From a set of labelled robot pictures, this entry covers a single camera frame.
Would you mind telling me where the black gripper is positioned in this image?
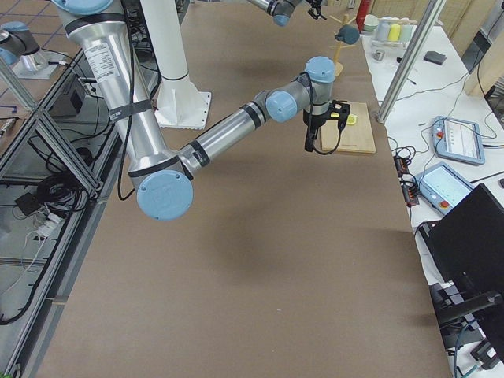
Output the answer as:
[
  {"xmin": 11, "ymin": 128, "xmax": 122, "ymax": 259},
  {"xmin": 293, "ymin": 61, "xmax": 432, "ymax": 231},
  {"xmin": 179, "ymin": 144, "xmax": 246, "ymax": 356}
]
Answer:
[
  {"xmin": 302, "ymin": 108, "xmax": 332, "ymax": 152},
  {"xmin": 308, "ymin": 0, "xmax": 327, "ymax": 20}
]

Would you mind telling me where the blue mug yellow inside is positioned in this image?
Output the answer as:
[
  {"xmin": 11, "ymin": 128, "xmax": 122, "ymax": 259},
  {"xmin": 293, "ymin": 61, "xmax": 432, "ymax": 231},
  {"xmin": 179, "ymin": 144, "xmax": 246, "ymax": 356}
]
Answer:
[{"xmin": 335, "ymin": 24, "xmax": 360, "ymax": 45}]

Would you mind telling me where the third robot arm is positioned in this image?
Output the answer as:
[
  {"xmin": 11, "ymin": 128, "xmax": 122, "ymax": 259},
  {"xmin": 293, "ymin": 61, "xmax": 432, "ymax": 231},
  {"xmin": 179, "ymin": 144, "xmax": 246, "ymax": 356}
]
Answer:
[{"xmin": 1, "ymin": 21, "xmax": 56, "ymax": 80}]

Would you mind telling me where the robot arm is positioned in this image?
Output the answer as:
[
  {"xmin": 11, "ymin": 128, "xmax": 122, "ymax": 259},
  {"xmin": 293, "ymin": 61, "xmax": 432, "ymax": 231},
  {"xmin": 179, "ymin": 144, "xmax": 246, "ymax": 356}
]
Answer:
[
  {"xmin": 55, "ymin": 1, "xmax": 335, "ymax": 221},
  {"xmin": 248, "ymin": 0, "xmax": 327, "ymax": 27}
]

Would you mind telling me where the wooden cup storage rack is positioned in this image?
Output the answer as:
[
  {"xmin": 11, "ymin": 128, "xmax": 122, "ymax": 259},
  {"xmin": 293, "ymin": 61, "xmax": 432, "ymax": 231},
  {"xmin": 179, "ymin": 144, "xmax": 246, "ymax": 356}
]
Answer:
[{"xmin": 329, "ymin": 13, "xmax": 355, "ymax": 76}]

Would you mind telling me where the grey cup on tray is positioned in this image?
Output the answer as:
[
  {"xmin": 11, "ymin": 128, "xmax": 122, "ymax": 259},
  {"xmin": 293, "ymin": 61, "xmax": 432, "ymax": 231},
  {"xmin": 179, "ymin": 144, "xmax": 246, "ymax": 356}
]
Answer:
[{"xmin": 375, "ymin": 20, "xmax": 391, "ymax": 42}]

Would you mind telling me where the small metal cup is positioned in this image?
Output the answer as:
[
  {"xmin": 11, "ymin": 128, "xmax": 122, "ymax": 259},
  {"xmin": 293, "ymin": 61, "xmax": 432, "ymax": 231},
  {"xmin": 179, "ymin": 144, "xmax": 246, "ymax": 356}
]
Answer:
[{"xmin": 372, "ymin": 49, "xmax": 385, "ymax": 61}]

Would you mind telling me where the yellow cup on tray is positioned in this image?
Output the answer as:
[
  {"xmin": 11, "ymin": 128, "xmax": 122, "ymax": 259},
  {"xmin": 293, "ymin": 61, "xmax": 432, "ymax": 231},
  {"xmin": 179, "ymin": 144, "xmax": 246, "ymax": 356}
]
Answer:
[{"xmin": 387, "ymin": 23, "xmax": 401, "ymax": 42}]

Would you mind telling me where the lemon slice upper top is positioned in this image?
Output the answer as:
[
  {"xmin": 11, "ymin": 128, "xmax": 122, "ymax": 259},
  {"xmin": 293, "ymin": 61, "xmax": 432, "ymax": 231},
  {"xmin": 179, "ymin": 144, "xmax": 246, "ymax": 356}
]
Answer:
[{"xmin": 346, "ymin": 113, "xmax": 358, "ymax": 125}]

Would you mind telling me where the red bottle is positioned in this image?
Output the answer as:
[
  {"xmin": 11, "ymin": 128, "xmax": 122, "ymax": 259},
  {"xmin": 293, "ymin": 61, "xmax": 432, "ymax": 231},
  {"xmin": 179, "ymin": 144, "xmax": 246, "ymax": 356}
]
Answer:
[{"xmin": 355, "ymin": 0, "xmax": 372, "ymax": 32}]

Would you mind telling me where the bamboo cutting board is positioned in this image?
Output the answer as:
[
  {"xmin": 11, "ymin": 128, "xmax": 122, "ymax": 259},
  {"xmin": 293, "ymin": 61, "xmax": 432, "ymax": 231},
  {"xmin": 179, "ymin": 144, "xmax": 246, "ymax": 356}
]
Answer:
[{"xmin": 320, "ymin": 102, "xmax": 376, "ymax": 154}]

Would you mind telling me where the white bowl stack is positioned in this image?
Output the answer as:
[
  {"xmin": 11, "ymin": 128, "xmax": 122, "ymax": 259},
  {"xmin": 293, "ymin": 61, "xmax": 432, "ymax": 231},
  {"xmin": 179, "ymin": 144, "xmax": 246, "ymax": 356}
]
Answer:
[{"xmin": 362, "ymin": 14, "xmax": 379, "ymax": 33}]

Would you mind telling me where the dark grey pad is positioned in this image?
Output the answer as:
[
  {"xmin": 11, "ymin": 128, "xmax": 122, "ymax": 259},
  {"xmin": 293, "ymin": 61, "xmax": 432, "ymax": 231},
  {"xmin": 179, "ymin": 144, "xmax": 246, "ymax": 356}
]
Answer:
[{"xmin": 423, "ymin": 50, "xmax": 447, "ymax": 65}]

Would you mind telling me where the brown table mat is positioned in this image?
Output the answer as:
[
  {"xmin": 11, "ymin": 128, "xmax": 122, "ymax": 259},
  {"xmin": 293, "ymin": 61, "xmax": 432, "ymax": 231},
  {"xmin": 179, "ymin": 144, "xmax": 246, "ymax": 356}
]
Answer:
[{"xmin": 35, "ymin": 0, "xmax": 454, "ymax": 378}]

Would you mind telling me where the teach pendant tablet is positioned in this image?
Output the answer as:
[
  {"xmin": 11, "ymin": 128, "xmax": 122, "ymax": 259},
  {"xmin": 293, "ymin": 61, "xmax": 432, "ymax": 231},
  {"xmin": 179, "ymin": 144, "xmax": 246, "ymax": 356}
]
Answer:
[
  {"xmin": 416, "ymin": 162, "xmax": 475, "ymax": 215},
  {"xmin": 432, "ymin": 116, "xmax": 485, "ymax": 165}
]

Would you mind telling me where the wooden board panel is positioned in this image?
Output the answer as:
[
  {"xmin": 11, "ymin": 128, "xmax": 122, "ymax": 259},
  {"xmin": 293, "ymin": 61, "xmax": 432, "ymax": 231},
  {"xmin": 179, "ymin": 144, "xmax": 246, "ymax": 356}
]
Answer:
[{"xmin": 464, "ymin": 1, "xmax": 503, "ymax": 96}]

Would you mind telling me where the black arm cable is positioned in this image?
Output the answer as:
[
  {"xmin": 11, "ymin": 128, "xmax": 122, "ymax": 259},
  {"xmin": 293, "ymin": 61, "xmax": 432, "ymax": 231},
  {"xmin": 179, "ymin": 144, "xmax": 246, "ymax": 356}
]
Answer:
[{"xmin": 302, "ymin": 72, "xmax": 347, "ymax": 157}]

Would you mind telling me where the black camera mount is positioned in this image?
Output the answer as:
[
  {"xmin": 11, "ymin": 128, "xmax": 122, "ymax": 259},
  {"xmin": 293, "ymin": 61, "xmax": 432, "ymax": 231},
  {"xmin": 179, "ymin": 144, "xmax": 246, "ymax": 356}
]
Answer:
[{"xmin": 328, "ymin": 100, "xmax": 350, "ymax": 131}]

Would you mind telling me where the aluminium frame post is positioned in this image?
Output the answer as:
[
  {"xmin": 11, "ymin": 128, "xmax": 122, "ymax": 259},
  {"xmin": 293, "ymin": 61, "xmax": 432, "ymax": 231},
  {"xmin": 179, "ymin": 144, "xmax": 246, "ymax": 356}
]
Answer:
[{"xmin": 376, "ymin": 0, "xmax": 446, "ymax": 124}]

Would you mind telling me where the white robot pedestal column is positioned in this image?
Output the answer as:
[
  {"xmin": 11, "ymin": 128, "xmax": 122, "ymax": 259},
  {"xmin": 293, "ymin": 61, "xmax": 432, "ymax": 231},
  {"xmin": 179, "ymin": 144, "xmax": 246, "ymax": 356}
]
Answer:
[{"xmin": 141, "ymin": 0, "xmax": 211, "ymax": 130}]

